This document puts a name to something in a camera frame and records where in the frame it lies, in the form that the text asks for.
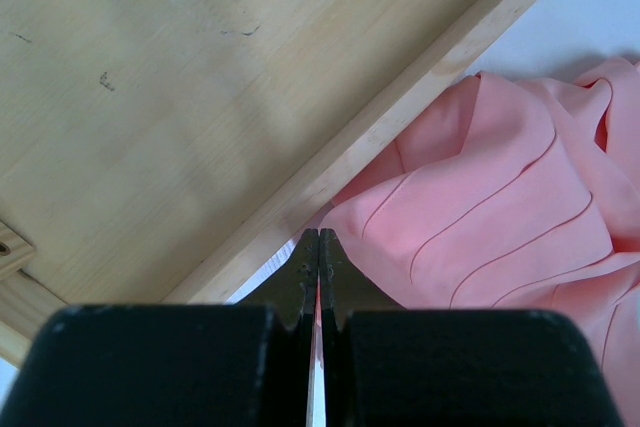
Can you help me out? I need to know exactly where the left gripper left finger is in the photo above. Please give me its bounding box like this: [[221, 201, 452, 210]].
[[240, 229, 319, 426]]

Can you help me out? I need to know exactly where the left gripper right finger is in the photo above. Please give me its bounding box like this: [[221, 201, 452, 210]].
[[318, 228, 400, 426]]

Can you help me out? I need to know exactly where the pink skirt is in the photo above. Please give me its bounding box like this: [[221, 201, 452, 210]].
[[322, 58, 639, 426]]

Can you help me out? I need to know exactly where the wooden clothes rack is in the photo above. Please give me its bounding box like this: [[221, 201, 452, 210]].
[[1, 0, 537, 365]]

